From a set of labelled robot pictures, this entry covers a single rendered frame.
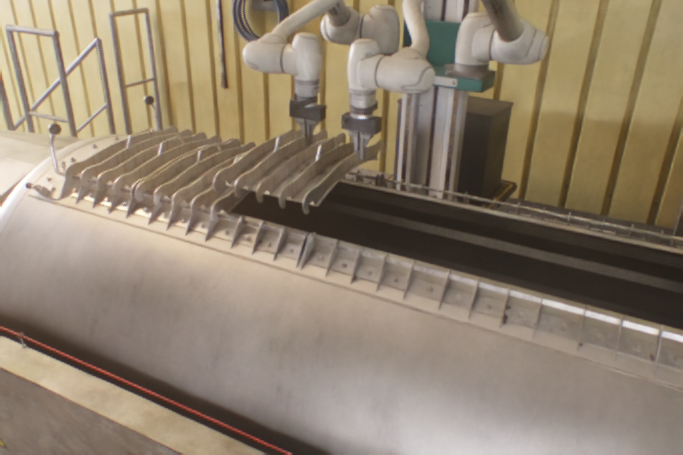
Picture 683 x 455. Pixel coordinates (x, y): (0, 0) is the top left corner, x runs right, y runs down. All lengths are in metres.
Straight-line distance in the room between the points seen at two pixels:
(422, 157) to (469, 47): 0.76
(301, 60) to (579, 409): 1.33
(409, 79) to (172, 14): 3.44
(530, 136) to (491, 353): 2.52
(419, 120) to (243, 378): 1.86
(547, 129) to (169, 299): 2.67
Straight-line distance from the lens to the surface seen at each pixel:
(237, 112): 4.80
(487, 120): 3.17
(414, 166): 3.28
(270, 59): 2.09
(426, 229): 2.52
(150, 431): 1.85
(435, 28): 2.98
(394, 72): 1.81
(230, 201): 2.00
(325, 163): 1.96
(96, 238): 2.21
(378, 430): 1.66
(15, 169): 2.94
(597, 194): 3.98
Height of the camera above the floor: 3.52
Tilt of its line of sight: 25 degrees down
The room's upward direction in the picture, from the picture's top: 1 degrees clockwise
